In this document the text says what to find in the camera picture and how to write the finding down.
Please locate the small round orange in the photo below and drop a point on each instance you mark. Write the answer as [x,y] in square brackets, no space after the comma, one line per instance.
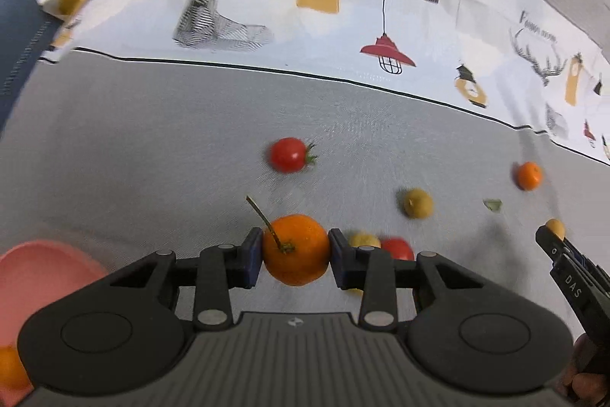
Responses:
[529,175]

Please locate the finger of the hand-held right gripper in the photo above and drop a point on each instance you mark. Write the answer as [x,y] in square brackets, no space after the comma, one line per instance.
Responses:
[555,252]
[593,271]

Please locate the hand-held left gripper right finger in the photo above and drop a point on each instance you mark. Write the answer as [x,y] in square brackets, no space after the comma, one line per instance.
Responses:
[337,261]

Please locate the yellow-green small round fruit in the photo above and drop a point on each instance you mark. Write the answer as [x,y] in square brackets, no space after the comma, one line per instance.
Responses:
[417,203]
[364,240]
[555,226]

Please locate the oval orange kumquat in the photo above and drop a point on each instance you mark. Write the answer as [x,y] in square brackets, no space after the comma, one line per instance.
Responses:
[9,369]

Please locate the blue cushion with zipper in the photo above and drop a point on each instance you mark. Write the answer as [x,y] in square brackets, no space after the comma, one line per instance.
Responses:
[21,30]

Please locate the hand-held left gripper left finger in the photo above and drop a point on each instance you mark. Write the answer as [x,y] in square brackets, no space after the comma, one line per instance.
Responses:
[251,261]

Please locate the orange with long stem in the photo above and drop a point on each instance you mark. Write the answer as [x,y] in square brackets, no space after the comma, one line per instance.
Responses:
[300,259]

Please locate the person's right hand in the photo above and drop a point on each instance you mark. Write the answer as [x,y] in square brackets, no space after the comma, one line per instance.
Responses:
[584,388]

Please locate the red cherry tomato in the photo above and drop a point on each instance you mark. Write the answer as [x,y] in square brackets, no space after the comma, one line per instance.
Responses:
[398,248]
[288,155]

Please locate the grey printed bed sheet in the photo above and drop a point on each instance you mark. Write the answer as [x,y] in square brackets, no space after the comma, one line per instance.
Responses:
[190,125]

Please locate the green leaf scrap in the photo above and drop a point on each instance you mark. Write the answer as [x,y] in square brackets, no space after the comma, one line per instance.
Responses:
[493,205]

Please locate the pink round plate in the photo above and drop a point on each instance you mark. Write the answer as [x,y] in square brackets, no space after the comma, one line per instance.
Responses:
[38,273]

